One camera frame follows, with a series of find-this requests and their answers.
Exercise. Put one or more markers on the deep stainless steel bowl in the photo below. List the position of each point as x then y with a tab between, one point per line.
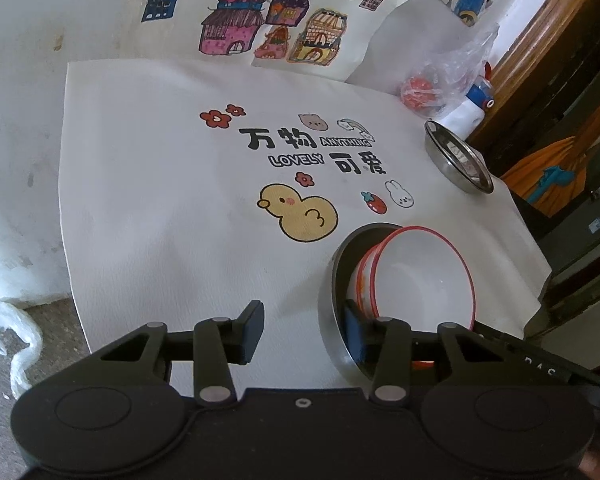
330	320

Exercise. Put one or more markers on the red round object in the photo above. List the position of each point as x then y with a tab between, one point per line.
417	91

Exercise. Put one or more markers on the coloured houses drawing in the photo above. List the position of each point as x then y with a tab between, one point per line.
280	25

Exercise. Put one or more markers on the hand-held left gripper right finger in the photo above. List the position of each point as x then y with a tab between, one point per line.
355	332

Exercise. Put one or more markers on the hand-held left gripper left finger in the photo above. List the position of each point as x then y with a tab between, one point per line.
252	332

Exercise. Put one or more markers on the grey appliance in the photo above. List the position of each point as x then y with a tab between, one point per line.
590	230

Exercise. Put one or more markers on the stainless steel plate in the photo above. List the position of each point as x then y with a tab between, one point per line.
462	160

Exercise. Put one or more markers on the small steel bowl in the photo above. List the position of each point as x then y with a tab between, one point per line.
437	157

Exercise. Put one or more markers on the white ceramic bowl red rim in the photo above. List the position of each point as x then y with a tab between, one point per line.
362	285

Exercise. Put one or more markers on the white ceramic bowl pink flowers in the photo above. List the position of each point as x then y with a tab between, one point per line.
420	280

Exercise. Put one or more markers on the white printed cloth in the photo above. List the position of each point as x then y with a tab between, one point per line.
155	210

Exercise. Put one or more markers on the white water bottle blue lid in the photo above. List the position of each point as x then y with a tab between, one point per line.
472	110

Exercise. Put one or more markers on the white plastic bag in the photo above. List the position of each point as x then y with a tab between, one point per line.
25	350

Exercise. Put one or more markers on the wooden door frame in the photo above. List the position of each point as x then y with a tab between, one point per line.
555	35

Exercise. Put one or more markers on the clear plastic bag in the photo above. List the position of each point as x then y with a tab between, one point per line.
460	62

